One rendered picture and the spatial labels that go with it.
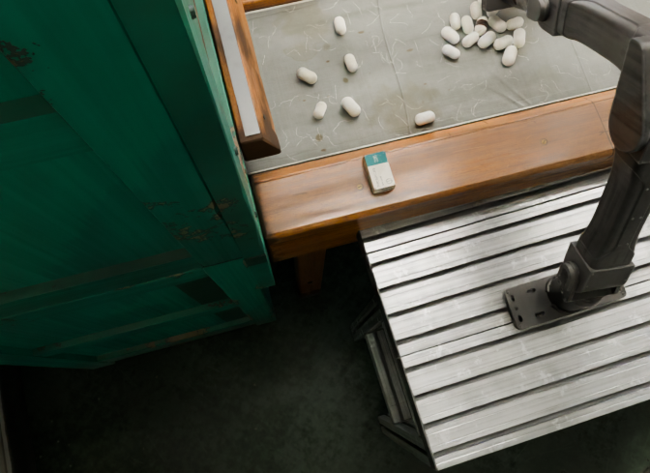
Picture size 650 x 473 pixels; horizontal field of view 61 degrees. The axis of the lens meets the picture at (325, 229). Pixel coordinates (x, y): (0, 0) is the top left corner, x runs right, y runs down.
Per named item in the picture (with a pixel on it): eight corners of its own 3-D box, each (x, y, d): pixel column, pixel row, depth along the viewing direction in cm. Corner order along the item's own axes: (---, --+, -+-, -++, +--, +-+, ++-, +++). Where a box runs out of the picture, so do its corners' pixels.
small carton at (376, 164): (394, 189, 87) (396, 185, 85) (372, 194, 87) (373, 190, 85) (383, 155, 89) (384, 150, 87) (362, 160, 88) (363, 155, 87)
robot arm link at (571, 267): (567, 259, 81) (577, 298, 79) (623, 251, 81) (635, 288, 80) (548, 268, 87) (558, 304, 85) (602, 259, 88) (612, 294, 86)
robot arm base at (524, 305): (517, 282, 85) (535, 326, 84) (634, 248, 88) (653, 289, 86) (500, 290, 93) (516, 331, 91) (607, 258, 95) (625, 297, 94)
